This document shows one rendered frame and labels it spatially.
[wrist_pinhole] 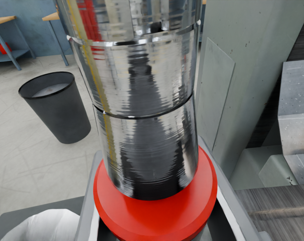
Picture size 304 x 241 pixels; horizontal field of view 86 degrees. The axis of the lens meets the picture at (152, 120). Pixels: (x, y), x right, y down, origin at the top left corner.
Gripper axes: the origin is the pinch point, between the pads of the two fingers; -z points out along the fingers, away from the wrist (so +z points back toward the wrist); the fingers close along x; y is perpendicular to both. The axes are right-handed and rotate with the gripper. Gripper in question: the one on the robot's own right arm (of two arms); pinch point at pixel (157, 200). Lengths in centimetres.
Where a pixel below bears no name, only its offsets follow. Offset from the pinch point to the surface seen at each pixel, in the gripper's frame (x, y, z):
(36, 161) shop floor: 112, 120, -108
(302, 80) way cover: -44, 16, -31
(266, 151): -46, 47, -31
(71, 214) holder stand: 8.0, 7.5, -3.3
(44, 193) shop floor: 91, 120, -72
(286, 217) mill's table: -24.5, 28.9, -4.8
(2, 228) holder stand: 15.2, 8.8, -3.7
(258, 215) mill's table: -19.6, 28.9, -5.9
